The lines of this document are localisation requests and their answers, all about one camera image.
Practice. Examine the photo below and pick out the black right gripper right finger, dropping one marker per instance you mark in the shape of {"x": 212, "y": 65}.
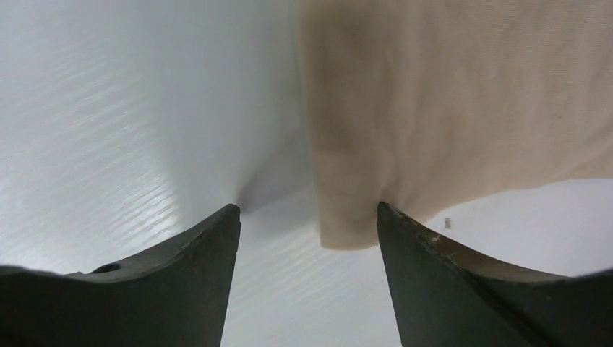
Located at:
{"x": 447, "y": 294}

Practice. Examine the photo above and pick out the beige t shirt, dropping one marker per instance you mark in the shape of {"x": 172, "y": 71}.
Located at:
{"x": 428, "y": 104}

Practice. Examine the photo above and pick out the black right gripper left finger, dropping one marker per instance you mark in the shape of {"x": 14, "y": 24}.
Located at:
{"x": 172, "y": 294}

